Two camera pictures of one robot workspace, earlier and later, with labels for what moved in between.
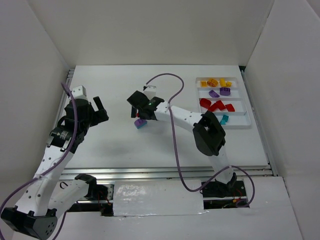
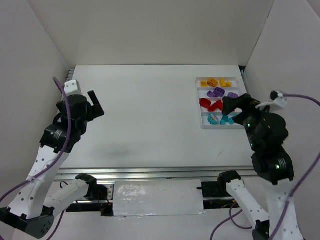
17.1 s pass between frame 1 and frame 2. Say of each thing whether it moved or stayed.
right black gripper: moved
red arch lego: stayed
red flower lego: stayed
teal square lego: stayed
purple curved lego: moved
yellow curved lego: stayed
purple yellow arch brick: moved
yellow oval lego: stayed
